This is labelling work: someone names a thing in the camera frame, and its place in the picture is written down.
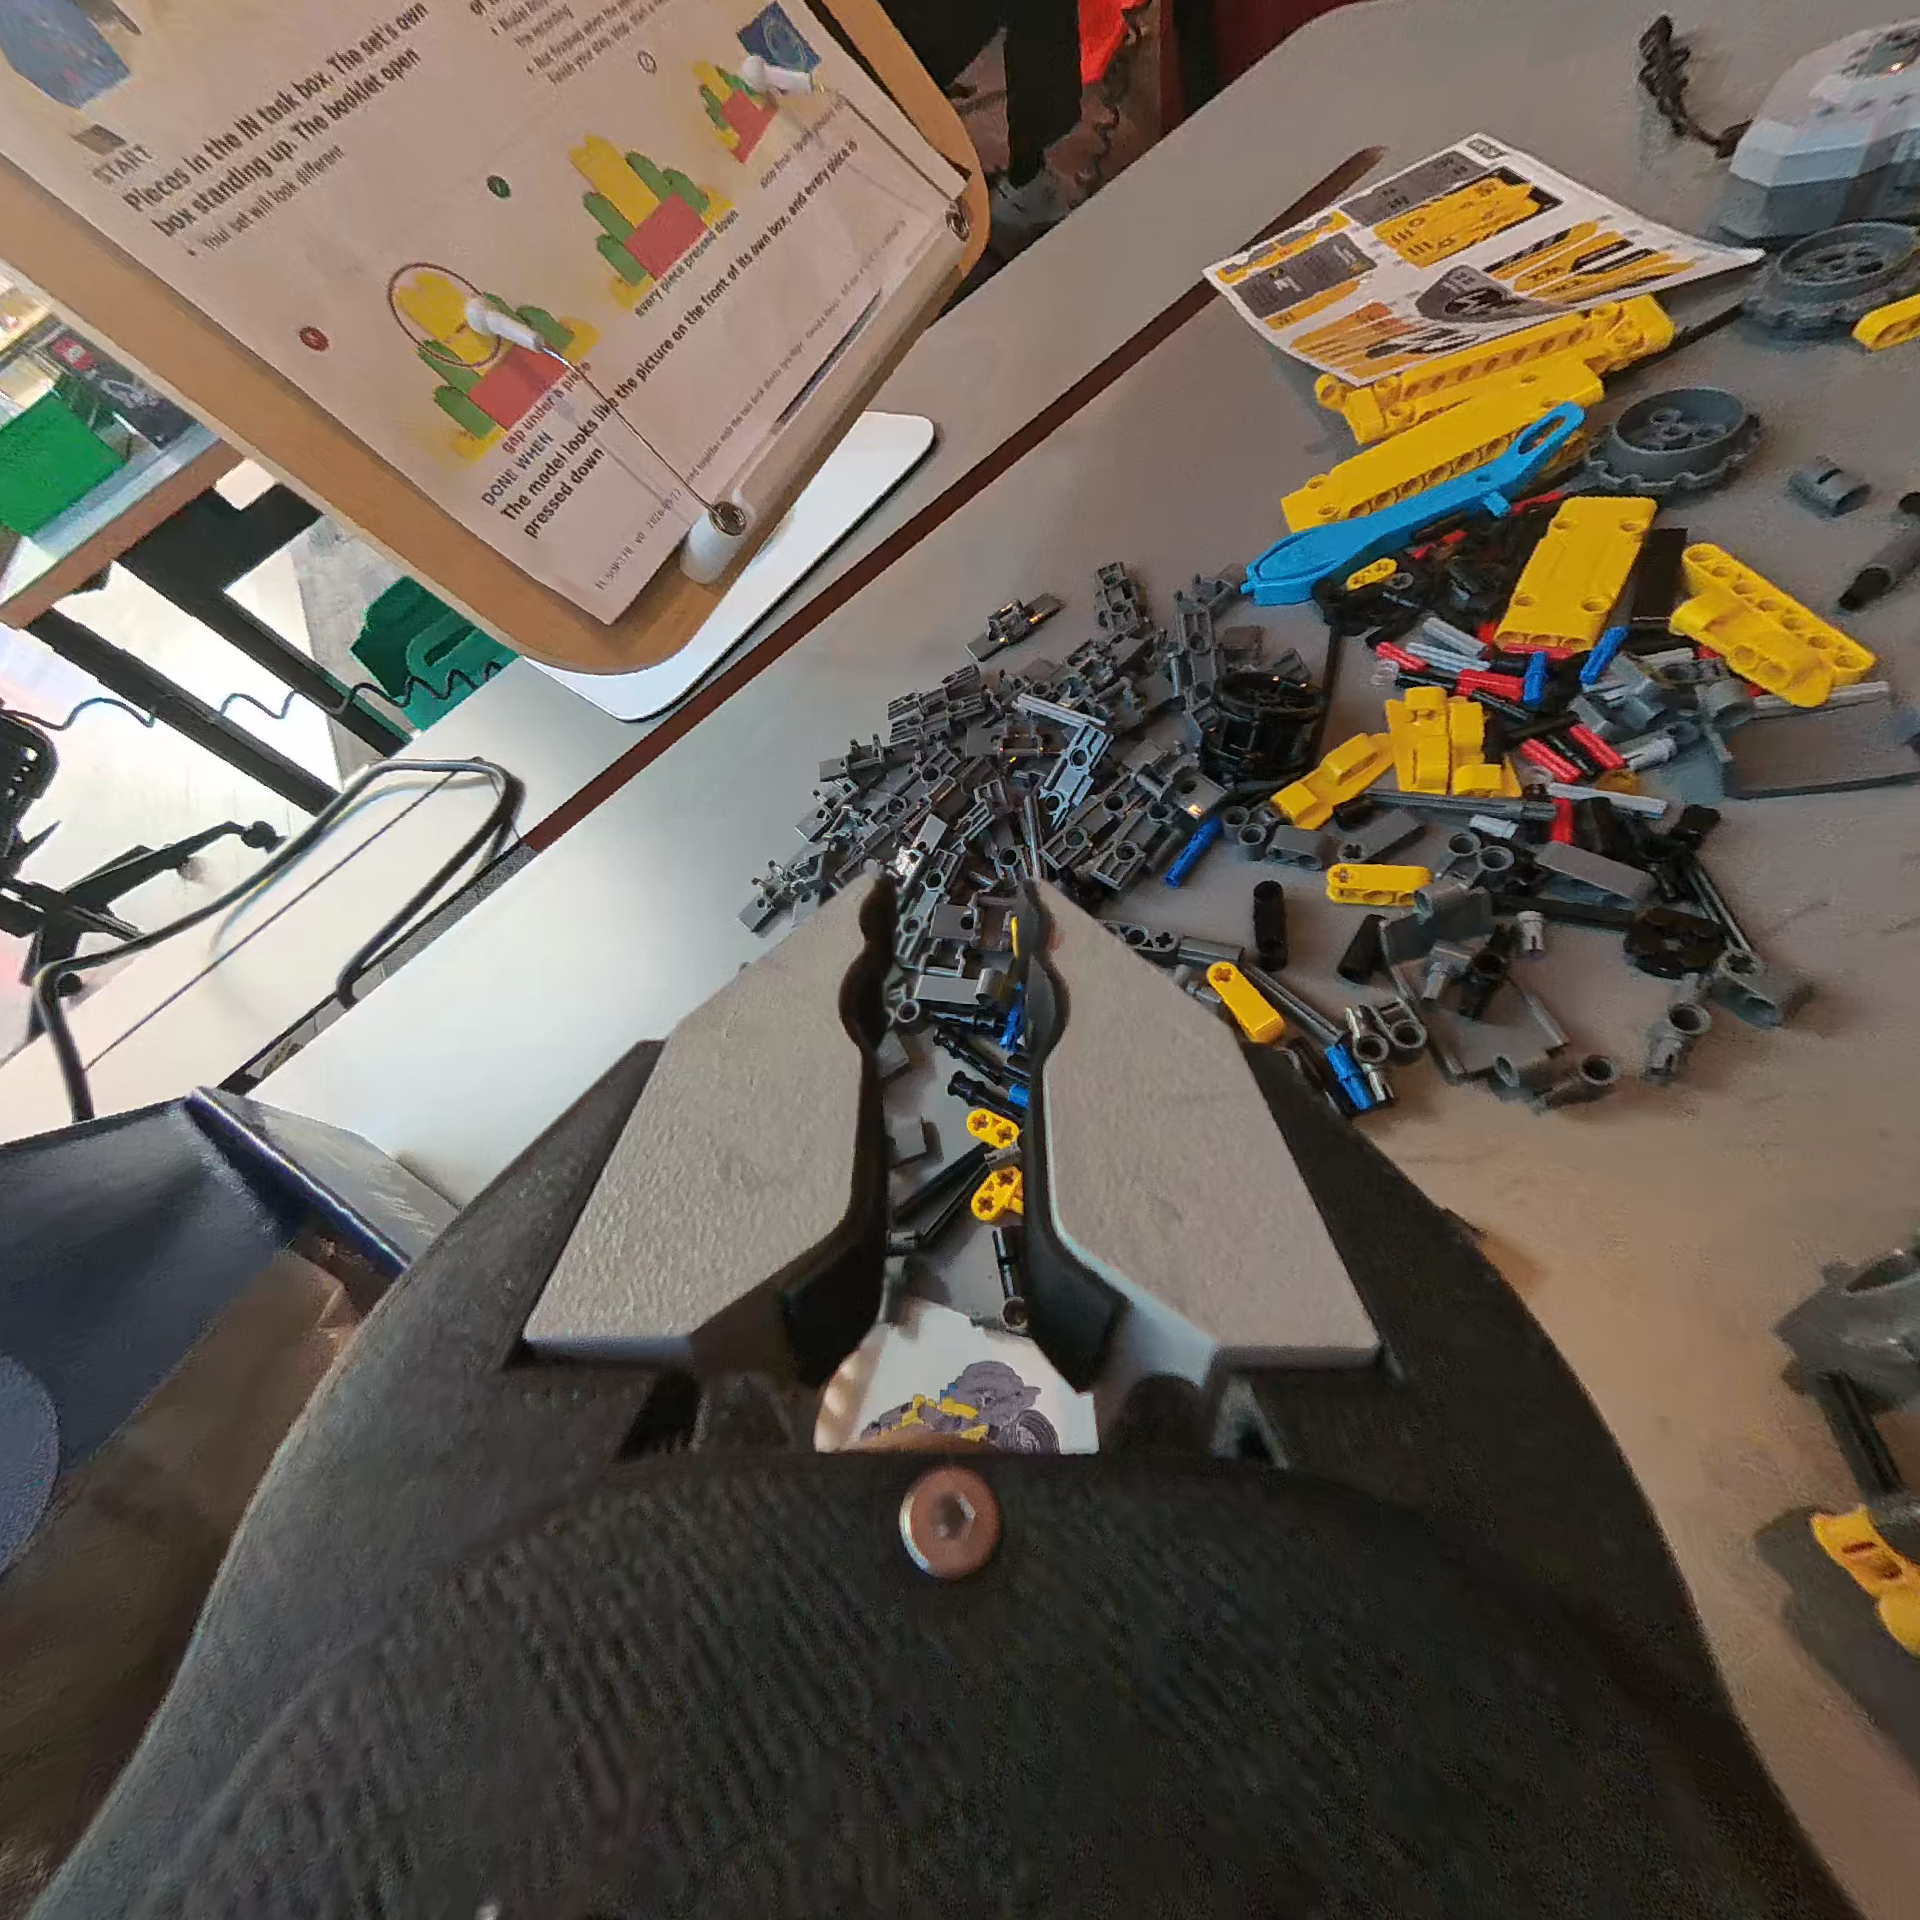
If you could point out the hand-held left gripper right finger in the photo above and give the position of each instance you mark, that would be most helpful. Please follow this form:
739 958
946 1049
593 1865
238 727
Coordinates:
1201 1185

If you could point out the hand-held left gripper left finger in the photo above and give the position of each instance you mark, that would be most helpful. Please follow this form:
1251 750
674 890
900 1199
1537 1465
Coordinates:
721 1170

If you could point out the pile of black track links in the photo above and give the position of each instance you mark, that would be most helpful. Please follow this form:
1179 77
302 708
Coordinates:
1050 781

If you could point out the pile of mixed building pieces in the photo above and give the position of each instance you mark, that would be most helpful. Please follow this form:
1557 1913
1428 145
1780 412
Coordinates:
1441 744

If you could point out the grey desk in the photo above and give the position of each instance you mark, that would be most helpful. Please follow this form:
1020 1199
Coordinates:
1576 1200

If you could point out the pale desk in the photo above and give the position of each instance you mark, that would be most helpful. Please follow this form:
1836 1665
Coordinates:
300 1049

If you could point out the green crate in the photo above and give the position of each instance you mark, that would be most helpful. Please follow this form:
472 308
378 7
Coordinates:
53 465
435 662

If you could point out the blue cardboard kit box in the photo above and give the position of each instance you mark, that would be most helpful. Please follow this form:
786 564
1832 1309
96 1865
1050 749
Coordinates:
120 1244

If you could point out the blue brick separator tool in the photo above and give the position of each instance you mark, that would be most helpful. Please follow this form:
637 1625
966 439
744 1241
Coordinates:
1349 548

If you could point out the white stand base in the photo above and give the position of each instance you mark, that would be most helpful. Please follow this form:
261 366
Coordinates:
840 480

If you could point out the yellow rounded flat panel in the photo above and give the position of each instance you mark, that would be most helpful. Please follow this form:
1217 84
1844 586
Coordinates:
1576 580

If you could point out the long yellow panel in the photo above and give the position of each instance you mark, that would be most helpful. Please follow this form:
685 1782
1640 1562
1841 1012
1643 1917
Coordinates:
1380 480

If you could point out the yellow wide beam with holes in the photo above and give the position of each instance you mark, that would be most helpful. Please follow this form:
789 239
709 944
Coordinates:
1769 623

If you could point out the black office chair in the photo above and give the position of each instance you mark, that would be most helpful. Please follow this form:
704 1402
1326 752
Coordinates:
22 765

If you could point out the grey toothed wheel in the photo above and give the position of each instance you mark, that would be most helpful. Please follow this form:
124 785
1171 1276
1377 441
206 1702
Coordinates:
1674 441
1821 278

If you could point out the sticker sheet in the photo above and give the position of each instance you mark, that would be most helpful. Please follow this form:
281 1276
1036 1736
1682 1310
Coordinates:
1499 224

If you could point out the instruction sheet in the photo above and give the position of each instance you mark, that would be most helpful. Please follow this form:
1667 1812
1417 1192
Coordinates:
450 181

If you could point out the large grey hub block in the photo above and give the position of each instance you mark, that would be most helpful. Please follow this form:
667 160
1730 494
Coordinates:
1829 136

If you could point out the long yellow beam frame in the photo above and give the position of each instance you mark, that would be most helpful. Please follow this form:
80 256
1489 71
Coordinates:
1499 368

